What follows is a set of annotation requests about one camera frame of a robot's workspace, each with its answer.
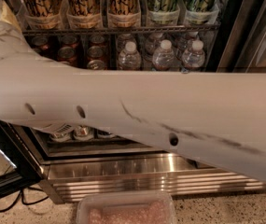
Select left orange lacroix can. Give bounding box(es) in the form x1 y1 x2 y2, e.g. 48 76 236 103
23 0 63 29

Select right orange lacroix can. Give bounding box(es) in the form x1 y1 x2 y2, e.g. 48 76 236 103
107 0 141 28

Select green soda can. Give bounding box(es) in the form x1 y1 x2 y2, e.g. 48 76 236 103
74 126 93 141
49 133 72 143

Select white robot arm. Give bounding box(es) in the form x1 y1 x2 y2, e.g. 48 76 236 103
0 21 266 183

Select upper wire shelf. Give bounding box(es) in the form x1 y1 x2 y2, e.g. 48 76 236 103
22 24 220 36

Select front right water bottle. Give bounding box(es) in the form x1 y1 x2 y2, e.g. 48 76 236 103
182 40 205 71

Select orange lacroix can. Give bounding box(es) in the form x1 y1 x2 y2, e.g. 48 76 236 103
23 0 63 29
107 0 141 28
66 0 103 29

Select left green lacroix can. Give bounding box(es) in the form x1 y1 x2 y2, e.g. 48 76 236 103
147 0 180 25

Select middle centre coca-cola can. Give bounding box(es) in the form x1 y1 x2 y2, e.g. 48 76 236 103
57 47 77 67

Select black power cable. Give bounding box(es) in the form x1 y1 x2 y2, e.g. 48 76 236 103
0 186 49 213

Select coca-cola can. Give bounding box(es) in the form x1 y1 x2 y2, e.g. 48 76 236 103
57 47 77 67
87 46 106 62
87 60 107 70

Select stainless steel beverage fridge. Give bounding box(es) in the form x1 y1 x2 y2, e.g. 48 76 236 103
6 0 266 203

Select open black fridge door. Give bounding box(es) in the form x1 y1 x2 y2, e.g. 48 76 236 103
0 121 42 199

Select closed glass fridge door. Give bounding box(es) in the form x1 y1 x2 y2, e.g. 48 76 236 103
217 0 266 73

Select left blue pepsi can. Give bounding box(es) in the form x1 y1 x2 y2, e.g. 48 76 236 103
97 130 116 139

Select water bottle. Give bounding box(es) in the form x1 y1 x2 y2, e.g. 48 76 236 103
118 41 142 71
182 40 205 71
152 39 175 71

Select middle right coca-cola can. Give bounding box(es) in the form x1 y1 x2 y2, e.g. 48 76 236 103
87 46 106 62

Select middle orange lacroix can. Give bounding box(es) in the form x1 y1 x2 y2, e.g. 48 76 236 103
66 0 103 29

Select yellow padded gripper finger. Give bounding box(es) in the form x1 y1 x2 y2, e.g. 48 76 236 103
0 1 21 31

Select front left water bottle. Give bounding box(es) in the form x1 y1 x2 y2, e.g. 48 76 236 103
118 41 142 71

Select green lacroix can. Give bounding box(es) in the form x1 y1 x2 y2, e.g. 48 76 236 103
184 0 216 25
147 0 180 25

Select clear plastic bin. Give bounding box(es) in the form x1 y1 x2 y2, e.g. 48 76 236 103
76 190 177 224

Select front middle water bottle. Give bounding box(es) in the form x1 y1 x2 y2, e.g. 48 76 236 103
152 39 175 71

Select left green soda can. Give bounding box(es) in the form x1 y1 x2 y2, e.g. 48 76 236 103
49 133 72 143

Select front right coca-cola can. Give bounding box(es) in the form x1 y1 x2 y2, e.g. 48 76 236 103
87 60 107 70

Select right green lacroix can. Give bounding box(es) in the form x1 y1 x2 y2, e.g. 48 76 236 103
184 0 216 25

